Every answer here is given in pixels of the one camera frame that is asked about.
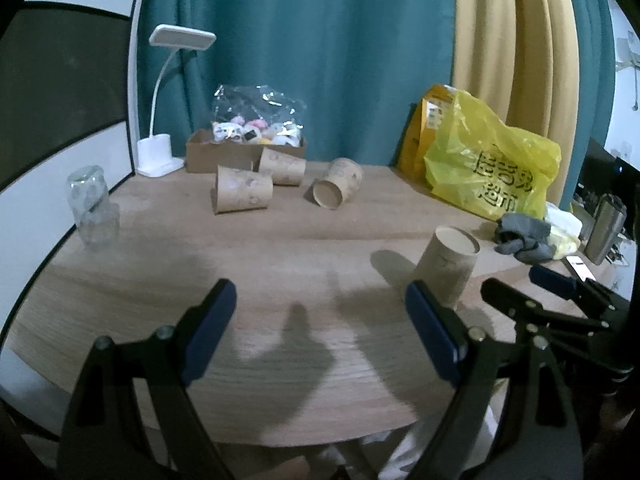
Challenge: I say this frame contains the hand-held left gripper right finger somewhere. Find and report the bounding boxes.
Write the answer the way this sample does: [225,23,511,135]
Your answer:
[405,280,586,480]

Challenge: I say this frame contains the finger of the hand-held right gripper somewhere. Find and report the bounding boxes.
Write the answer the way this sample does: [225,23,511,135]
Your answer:
[481,278,610,335]
[529,265,632,312]

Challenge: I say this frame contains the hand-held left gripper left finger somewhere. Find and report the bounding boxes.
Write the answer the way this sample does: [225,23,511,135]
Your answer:
[57,278,238,480]

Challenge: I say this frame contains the brown paper cup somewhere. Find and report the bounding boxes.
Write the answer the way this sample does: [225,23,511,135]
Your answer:
[215,165,274,214]
[411,225,481,311]
[311,157,364,210]
[258,147,306,187]

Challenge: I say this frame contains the smartphone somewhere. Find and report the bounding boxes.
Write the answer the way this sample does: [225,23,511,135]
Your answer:
[562,254,599,284]

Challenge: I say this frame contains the white and yellow cloth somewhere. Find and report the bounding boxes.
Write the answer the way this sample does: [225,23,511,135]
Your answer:
[542,202,584,261]

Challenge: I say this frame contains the grey gloves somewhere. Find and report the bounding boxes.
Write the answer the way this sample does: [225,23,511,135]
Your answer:
[492,212,555,264]

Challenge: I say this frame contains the metal thermos flask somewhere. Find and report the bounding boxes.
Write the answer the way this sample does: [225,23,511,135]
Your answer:
[584,193,627,266]

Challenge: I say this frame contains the dark monitor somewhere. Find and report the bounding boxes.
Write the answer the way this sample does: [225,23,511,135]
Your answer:
[571,137,640,213]

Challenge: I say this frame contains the yellow plastic bag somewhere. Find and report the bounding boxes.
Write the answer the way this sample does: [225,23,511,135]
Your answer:
[423,91,562,222]

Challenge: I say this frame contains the clear glass jar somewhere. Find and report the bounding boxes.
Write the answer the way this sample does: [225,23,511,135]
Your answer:
[67,165,109,217]
[75,202,121,252]

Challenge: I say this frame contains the brown cardboard box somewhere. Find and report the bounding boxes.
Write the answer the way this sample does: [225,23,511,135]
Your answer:
[185,128,306,174]

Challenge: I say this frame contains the white desk lamp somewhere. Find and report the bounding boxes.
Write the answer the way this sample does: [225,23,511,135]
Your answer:
[137,24,217,178]

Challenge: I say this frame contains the orange paper bag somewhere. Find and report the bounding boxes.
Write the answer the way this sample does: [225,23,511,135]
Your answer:
[396,84,460,184]

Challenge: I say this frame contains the teal curtain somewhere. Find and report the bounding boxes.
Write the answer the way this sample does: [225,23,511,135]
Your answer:
[559,0,617,211]
[136,0,460,171]

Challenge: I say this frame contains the clear bag of small toys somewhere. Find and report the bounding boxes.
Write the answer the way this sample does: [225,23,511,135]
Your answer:
[210,83,307,148]

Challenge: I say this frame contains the beige curtain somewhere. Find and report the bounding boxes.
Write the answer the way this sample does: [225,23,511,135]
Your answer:
[449,0,585,147]

